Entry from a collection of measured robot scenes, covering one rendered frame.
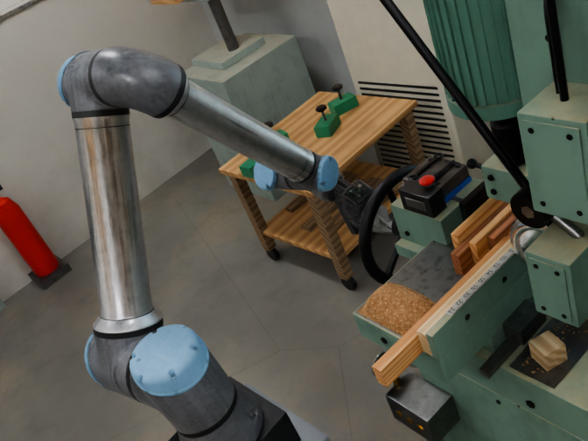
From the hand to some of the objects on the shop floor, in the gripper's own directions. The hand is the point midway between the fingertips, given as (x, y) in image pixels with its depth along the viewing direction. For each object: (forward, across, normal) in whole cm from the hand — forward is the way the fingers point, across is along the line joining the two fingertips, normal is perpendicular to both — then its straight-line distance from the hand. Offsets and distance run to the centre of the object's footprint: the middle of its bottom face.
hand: (389, 230), depth 169 cm
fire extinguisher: (-197, -56, +147) cm, 252 cm away
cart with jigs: (-64, +48, +98) cm, 126 cm away
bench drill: (-139, +72, +126) cm, 201 cm away
